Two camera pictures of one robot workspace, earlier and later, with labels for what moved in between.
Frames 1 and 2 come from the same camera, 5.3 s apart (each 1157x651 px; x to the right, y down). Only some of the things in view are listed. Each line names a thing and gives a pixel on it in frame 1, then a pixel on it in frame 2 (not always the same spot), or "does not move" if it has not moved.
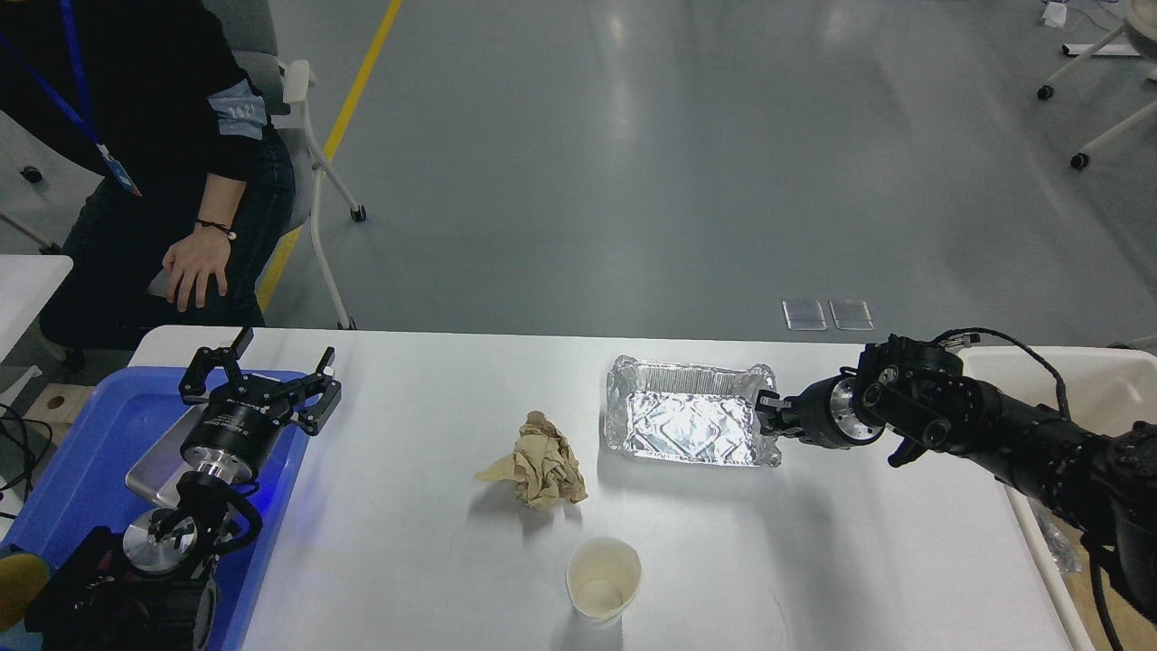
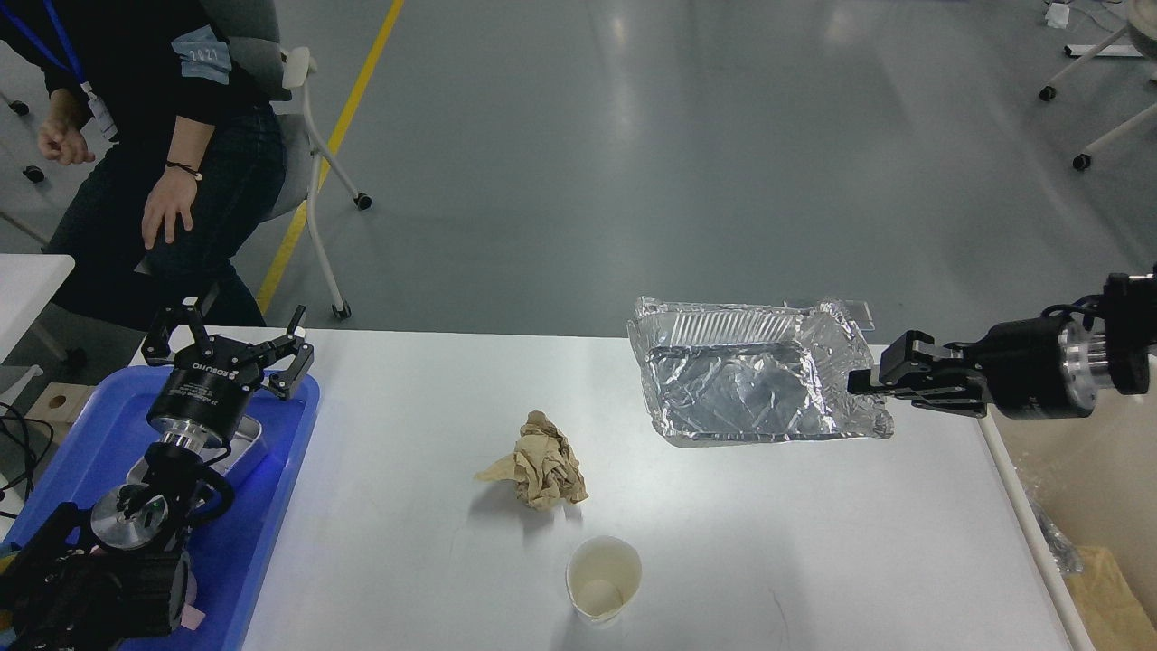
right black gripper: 823,413 -> 1043,368
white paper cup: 602,575 does not move
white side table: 28,284 does not move
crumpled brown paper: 542,466 does not move
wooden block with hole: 58,405 does not move
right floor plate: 851,315 does not move
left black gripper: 241,417 -> 208,386
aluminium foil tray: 689,412 -> 719,373
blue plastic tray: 108,426 does not move
